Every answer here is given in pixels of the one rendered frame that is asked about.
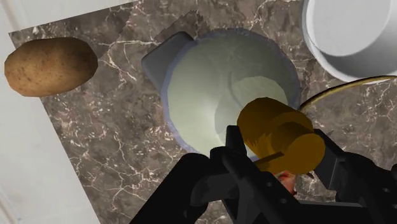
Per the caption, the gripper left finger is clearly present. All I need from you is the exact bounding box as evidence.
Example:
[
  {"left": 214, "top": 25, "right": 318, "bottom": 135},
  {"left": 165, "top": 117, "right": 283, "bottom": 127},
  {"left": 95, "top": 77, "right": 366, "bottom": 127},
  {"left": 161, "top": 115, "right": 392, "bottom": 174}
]
[{"left": 129, "top": 125, "right": 299, "bottom": 224}]

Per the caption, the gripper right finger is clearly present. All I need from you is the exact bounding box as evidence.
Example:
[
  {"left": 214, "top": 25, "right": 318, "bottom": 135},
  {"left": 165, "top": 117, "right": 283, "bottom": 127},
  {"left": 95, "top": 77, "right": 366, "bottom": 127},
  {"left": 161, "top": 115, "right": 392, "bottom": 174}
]
[{"left": 312, "top": 129, "right": 397, "bottom": 224}]

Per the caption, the yellow cylindrical object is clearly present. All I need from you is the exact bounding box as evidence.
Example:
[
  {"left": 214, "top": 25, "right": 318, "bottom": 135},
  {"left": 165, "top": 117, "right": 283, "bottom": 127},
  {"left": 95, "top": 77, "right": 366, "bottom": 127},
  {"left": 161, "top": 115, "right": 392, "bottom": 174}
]
[{"left": 237, "top": 97, "right": 326, "bottom": 197}]

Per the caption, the thin yellow curved band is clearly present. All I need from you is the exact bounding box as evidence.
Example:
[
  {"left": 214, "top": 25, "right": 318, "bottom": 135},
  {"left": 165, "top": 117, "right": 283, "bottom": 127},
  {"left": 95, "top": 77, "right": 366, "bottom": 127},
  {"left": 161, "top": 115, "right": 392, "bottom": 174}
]
[{"left": 299, "top": 75, "right": 397, "bottom": 113}]

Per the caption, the white round bowl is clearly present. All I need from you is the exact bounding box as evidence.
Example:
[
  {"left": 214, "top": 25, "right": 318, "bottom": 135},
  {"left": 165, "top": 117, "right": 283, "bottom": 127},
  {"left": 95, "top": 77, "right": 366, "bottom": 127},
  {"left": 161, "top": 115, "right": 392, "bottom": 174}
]
[{"left": 301, "top": 0, "right": 397, "bottom": 83}]

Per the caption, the brown potato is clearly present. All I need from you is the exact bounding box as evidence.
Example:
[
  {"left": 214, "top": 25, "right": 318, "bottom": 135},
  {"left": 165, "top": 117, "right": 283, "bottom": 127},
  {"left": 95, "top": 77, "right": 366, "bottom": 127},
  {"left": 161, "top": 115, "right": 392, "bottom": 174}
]
[{"left": 4, "top": 36, "right": 99, "bottom": 98}]

